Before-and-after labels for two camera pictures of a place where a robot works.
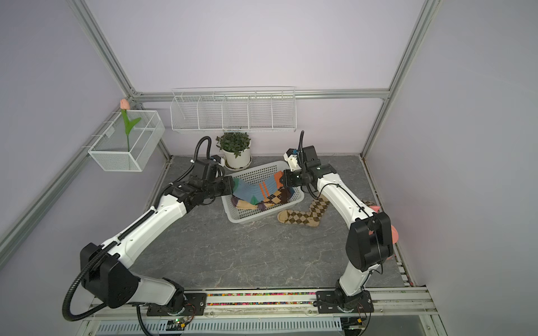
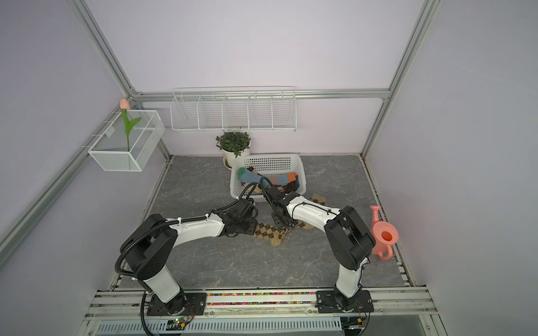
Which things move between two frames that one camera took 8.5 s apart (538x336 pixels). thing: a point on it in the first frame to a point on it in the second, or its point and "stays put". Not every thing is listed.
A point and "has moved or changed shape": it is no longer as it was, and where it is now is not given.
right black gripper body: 293,178 to 276,220
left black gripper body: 218,187 to 246,227
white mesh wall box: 110,150 stays put
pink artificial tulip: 125,104 stays put
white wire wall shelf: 234,109 stays put
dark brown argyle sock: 281,195 has moved or changed shape
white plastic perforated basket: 241,215 has moved or changed shape
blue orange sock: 253,194 to 249,176
